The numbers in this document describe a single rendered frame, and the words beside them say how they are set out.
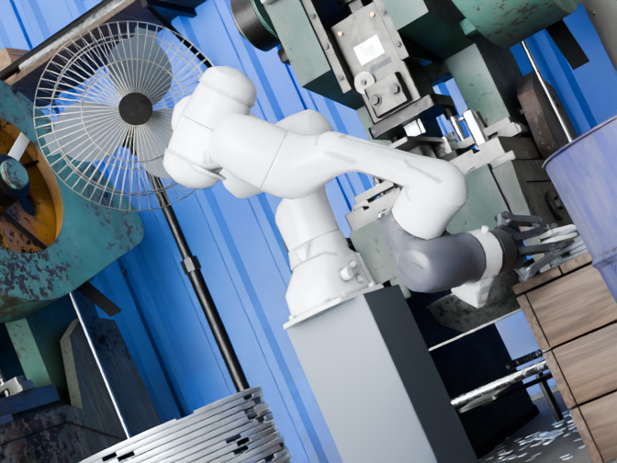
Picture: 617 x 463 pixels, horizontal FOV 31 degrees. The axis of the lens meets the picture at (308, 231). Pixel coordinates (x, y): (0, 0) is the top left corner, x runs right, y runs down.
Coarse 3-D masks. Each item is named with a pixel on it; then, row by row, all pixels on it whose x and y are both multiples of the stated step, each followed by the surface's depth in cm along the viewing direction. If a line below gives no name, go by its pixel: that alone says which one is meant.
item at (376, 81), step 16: (352, 16) 291; (368, 16) 289; (336, 32) 293; (352, 32) 291; (368, 32) 289; (384, 32) 287; (352, 48) 292; (368, 48) 289; (384, 48) 288; (352, 64) 292; (368, 64) 290; (384, 64) 288; (400, 64) 286; (416, 64) 292; (368, 80) 289; (384, 80) 285; (400, 80) 284; (416, 80) 286; (368, 96) 287; (384, 96) 285; (400, 96) 283; (416, 96) 285; (368, 112) 291; (384, 112) 285
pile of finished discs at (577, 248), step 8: (576, 240) 206; (560, 248) 210; (568, 248) 208; (576, 248) 207; (584, 248) 205; (560, 256) 211; (568, 256) 211; (576, 256) 207; (552, 264) 216; (560, 264) 211
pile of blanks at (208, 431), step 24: (216, 408) 150; (240, 408) 153; (264, 408) 159; (168, 432) 147; (192, 432) 150; (216, 432) 148; (240, 432) 151; (264, 432) 154; (120, 456) 148; (144, 456) 146; (168, 456) 146; (192, 456) 147; (216, 456) 147; (240, 456) 149; (264, 456) 152; (288, 456) 158
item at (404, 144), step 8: (408, 136) 264; (416, 136) 268; (392, 144) 265; (400, 144) 264; (408, 144) 268; (416, 144) 272; (424, 144) 277; (432, 144) 282; (416, 152) 275; (424, 152) 275; (432, 152) 280
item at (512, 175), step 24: (528, 96) 306; (528, 120) 305; (552, 120) 308; (552, 144) 300; (504, 168) 254; (528, 168) 263; (504, 192) 254; (528, 192) 253; (552, 192) 270; (552, 216) 264; (528, 240) 252
